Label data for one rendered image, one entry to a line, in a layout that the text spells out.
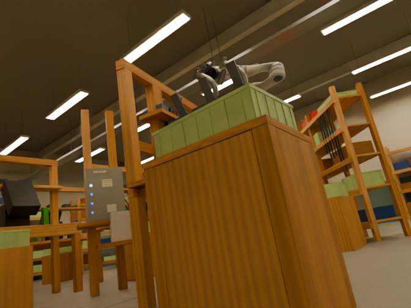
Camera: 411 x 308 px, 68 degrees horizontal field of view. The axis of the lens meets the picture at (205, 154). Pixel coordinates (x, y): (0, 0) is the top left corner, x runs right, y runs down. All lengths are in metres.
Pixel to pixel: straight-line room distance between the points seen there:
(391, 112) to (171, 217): 10.50
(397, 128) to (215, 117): 10.22
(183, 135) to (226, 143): 0.31
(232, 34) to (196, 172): 5.74
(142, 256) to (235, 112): 1.35
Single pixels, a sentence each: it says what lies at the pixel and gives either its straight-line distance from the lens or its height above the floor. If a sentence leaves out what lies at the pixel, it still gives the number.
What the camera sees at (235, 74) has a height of 1.08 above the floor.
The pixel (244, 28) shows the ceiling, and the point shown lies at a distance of 6.75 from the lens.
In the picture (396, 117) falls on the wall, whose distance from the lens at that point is 11.43.
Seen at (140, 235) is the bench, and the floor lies 0.48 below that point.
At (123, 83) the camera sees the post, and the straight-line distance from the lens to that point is 2.63.
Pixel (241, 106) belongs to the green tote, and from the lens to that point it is 1.27.
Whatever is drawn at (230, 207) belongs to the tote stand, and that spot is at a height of 0.48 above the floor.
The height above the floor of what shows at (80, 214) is 1.69.
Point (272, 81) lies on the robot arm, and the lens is 1.91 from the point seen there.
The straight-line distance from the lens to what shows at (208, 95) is 1.52.
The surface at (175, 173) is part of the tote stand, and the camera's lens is 1.36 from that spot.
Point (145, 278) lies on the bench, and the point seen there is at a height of 0.19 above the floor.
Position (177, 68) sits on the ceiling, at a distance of 7.62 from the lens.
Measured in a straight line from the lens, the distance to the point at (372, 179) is 4.96.
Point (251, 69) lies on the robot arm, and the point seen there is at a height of 1.29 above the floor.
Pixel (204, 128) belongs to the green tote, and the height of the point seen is 0.86.
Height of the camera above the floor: 0.38
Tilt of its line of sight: 16 degrees up
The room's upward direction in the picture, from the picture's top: 10 degrees counter-clockwise
